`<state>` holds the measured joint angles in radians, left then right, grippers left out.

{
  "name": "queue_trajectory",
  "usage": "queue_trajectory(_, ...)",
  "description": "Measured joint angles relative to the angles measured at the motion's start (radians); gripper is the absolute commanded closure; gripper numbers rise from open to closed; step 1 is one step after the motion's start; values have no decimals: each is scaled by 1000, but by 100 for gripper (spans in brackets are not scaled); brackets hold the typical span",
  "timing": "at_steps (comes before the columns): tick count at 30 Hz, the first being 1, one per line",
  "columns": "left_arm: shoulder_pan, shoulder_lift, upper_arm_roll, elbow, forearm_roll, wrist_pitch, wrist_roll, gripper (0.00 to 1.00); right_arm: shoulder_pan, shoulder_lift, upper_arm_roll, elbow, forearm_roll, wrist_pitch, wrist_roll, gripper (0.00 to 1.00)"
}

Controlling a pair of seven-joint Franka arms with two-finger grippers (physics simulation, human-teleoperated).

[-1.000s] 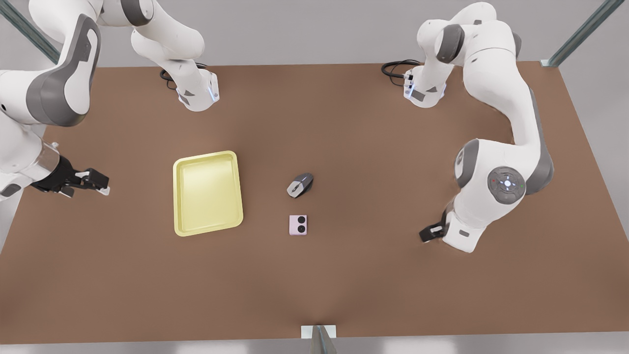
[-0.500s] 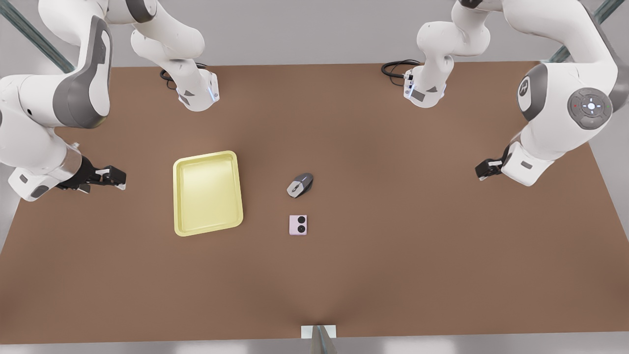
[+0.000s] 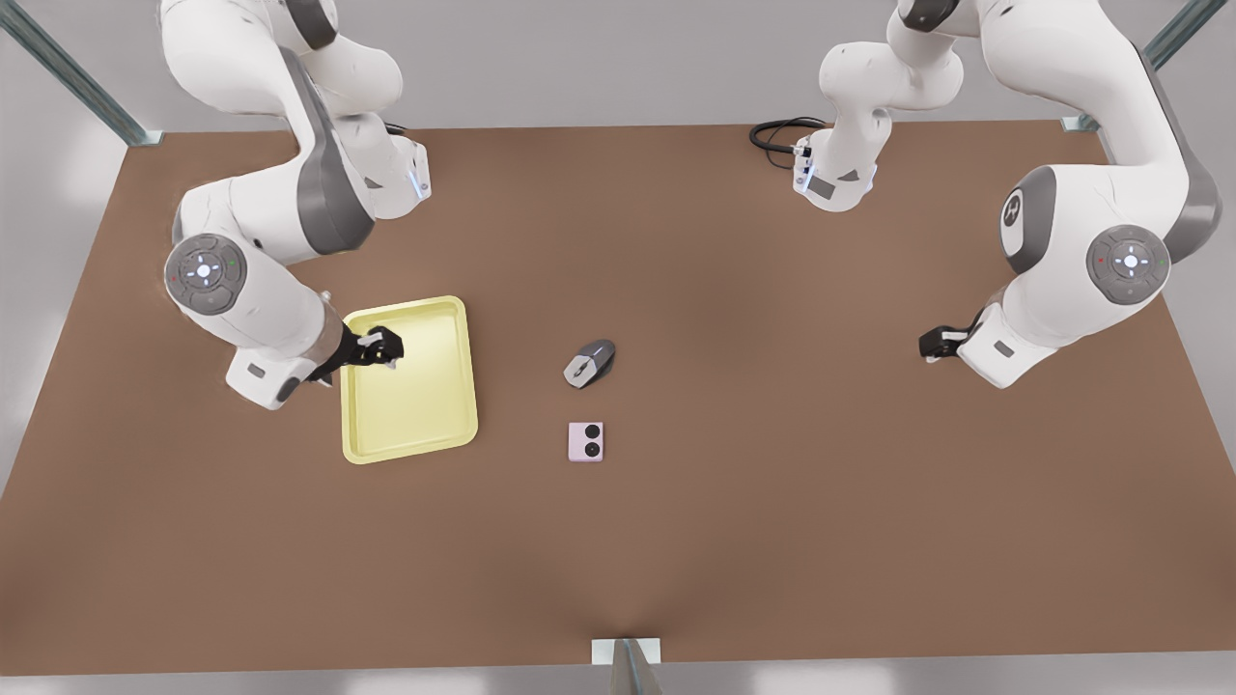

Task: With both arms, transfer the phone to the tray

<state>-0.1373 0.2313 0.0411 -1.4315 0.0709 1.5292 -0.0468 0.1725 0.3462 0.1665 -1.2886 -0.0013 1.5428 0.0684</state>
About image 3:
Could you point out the grey computer mouse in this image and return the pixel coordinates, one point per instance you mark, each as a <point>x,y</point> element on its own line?
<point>589,364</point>

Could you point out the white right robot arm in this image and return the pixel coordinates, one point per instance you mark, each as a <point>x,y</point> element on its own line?
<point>261,309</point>

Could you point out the silver frame post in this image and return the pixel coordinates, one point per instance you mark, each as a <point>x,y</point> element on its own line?
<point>1149,48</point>
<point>628,666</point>
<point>68,68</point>

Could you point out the yellow rectangular tray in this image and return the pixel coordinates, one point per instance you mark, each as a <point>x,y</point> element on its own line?
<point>410,381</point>

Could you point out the pink square device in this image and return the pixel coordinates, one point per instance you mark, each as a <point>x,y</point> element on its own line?
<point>585,441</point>

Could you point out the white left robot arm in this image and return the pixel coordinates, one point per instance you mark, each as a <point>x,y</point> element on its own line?
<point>1081,270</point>

